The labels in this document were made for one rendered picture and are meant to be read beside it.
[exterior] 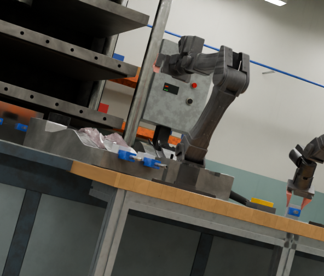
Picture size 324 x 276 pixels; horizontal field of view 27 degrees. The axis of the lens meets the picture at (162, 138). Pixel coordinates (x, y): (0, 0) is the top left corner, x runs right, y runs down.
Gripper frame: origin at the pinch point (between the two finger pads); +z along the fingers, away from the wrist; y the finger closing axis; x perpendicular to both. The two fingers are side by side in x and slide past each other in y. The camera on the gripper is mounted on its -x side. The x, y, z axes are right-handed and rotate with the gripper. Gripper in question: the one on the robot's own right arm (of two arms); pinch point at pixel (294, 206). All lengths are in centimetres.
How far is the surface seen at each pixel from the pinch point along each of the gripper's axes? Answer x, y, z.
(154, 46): -62, 73, -26
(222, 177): 16.1, 29.8, -12.6
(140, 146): -1, 63, -7
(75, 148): 36, 79, -19
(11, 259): 65, 87, 9
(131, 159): 42, 60, -24
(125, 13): -70, 90, -36
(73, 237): 53, 72, 4
